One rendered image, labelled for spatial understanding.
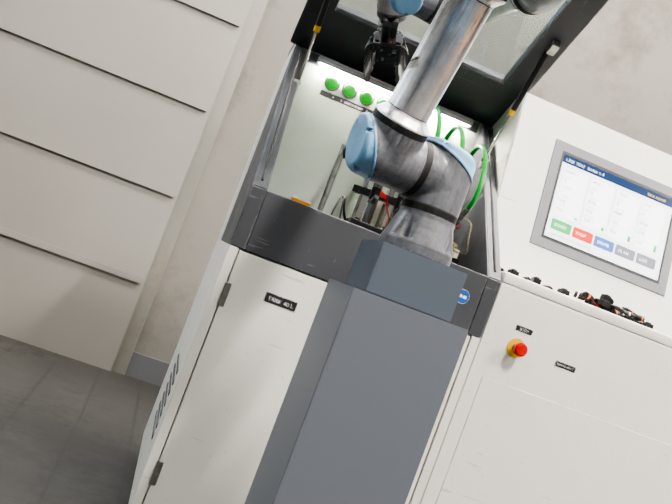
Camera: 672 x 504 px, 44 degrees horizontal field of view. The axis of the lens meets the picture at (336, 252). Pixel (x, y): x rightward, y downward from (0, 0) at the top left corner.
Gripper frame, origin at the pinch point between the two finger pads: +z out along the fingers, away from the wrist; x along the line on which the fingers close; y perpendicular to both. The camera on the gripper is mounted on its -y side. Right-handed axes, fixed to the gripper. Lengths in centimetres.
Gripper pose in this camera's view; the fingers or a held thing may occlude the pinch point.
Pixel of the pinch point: (382, 80)
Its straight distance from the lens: 217.6
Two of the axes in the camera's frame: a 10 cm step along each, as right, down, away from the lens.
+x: 9.9, 1.4, -0.2
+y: -1.1, 6.5, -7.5
